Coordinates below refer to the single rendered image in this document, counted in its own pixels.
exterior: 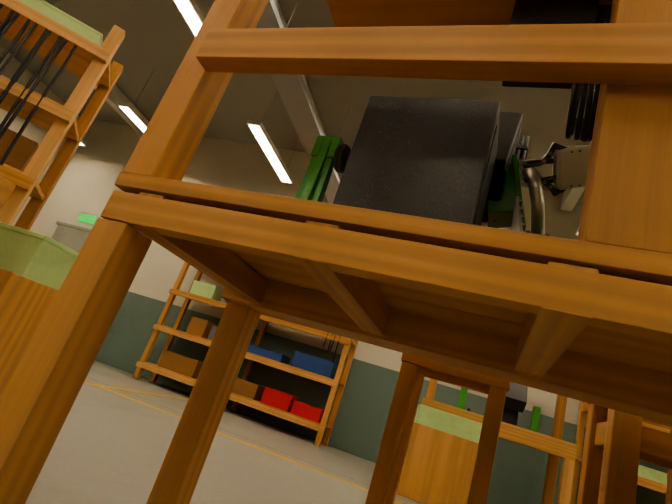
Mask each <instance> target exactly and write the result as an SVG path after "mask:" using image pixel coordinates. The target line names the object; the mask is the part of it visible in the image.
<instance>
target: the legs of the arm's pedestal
mask: <svg viewBox="0 0 672 504"><path fill-rule="evenodd" d="M642 421H643V418H642V417H639V416H635V415H631V414H628V413H624V412H620V411H616V410H613V409H609V408H605V407H602V406H598V405H594V404H589V406H588V414H587V423H586V431H585V439H584V447H583V455H582V463H581V472H580V480H579V488H578V496H577V504H636V493H637V481H638V469H639V460H641V461H644V462H648V463H651V464H654V465H657V466H661V467H664V468H667V469H668V473H667V489H666V504H672V427H671V428H670V433H666V432H663V431H659V430H656V429H652V428H649V427H645V426H642Z"/></svg>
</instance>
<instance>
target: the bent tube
mask: <svg viewBox="0 0 672 504"><path fill-rule="evenodd" d="M527 161H528V160H522V161H519V175H520V183H521V182H524V181H523V178H525V179H526V180H527V184H528V189H529V196H530V207H531V233H532V234H539V235H545V201H544V192H543V186H542V181H541V178H540V175H539V173H538V172H537V171H536V167H530V168H524V167H523V163H527Z"/></svg>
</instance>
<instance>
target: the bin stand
mask: <svg viewBox="0 0 672 504"><path fill-rule="evenodd" d="M401 361H402V365H401V368H400V372H399V376H398V380H397V384H396V387H395V391H394V395H393V399H392V403H391V407H390V410H389V414H388V418H387V422H386V426H385V430H384V433H383V437H382V441H381V445H380V449H379V453H378V456H377V460H376V464H375V468H374V472H373V475H372V479H371V483H370V487H369V491H368V495H367V498H366V502H365V504H394V501H395V497H396V493H397V489H398V485H399V481H400V477H401V473H402V468H403V464H404V460H405V456H406V452H407V448H408V444H409V440H410V435H411V431H412V427H413V423H414V419H415V415H416V411H417V407H418V402H419V398H420V394H421V390H422V386H423V382H424V378H425V377H428V378H432V379H435V380H439V381H442V382H446V383H449V384H453V385H456V386H460V387H463V388H467V389H470V390H474V391H477V392H481V393H484V394H488V398H487V403H486V409H485V414H484V419H483V424H482V429H481V434H480V439H479V445H478V450H477V455H476V460H475V465H474V470H473V475H472V481H471V486H470V491H469V496H468V501H467V504H486V503H487V498H488V492H489V487H490V481H491V476H492V470H493V465H494V459H495V454H496V448H497V443H498V437H499V432H500V426H501V421H502V415H503V410H504V404H505V399H506V393H507V391H509V387H510V382H509V381H506V380H502V379H498V378H494V377H491V376H487V375H483V374H480V373H476V372H472V371H469V370H465V369H461V368H457V367H454V366H450V365H446V364H443V363H439V362H435V361H432V360H428V359H424V358H420V357H417V356H413V355H409V354H406V353H402V357H401ZM424 376H425V377H424Z"/></svg>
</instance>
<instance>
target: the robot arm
mask: <svg viewBox="0 0 672 504"><path fill-rule="evenodd" d="M590 150H591V145H576V146H563V145H560V144H558V143H555V142H553V143H552V144H551V146H550V148H549V150H548V151H547V152H546V153H545V154H544V156H543V157H541V158H540V159H536V160H528V161H527V163H523V167H524V168H530V167H539V166H541V165H544V164H553V176H548V177H540V178H541V181H542V184H543V185H545V186H546V187H547V188H548V189H549V190H550V192H551V193H552V195H553V196H557V195H558V194H560V193H562V192H563V191H565V190H568V189H575V188H581V187H585V184H586V177H587V170H588V164H589V157H590ZM552 155H553V157H552ZM551 183H553V184H554V185H555V186H556V187H557V188H556V189H555V188H554V186H553V185H552V184H551Z"/></svg>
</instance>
